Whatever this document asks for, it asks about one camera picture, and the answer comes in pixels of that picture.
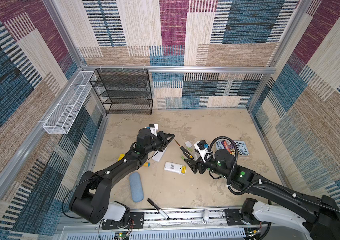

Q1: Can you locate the black marker pen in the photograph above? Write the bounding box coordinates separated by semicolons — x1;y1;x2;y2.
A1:
147;198;171;221

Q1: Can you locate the black corrugated cable conduit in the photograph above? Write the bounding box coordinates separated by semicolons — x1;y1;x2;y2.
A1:
207;135;340;238

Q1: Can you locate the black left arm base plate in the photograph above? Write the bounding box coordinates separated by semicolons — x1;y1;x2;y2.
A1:
101;212;145;230

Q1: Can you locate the aluminium front rail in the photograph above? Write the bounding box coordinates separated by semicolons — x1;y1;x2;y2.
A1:
58;205;309;232

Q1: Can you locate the white wire mesh basket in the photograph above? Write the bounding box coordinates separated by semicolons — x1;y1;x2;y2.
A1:
43;71;94;135

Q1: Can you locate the white battery cover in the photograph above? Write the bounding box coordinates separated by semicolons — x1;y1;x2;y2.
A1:
193;153;200;161
185;141;193;148

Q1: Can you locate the black yellow screwdriver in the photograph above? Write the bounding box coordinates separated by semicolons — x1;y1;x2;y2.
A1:
174;139;195;160

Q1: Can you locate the white remote with red buttons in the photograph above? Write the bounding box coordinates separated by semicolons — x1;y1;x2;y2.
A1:
152;149;167;162

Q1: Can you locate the blue grey glasses case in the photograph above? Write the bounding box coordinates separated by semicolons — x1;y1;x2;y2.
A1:
129;172;144;203

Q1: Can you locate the white air conditioner remote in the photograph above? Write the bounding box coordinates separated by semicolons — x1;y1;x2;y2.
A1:
164;162;187;175

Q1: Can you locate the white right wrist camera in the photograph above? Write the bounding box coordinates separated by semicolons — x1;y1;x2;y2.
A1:
194;140;212;163

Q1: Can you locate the colourful magazine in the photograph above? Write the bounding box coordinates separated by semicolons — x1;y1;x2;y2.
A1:
215;139;250;156

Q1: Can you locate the black wire mesh shelf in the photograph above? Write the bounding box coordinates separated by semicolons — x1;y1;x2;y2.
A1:
90;69;154;115

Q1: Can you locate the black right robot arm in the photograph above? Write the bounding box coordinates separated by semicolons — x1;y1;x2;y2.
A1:
185;149;340;240

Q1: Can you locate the yellow scraper with blue tip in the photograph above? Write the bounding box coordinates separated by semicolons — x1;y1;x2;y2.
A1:
118;154;150;167

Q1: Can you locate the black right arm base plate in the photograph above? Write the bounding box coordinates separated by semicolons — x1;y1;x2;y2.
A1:
222;208;270;226

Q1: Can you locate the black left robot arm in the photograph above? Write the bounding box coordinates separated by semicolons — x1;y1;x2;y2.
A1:
69;128;175;224

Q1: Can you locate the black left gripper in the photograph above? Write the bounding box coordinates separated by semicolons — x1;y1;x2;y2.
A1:
143;132;174;155

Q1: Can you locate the white cylinder on rail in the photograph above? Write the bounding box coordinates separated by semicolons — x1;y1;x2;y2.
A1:
202;209;210;225

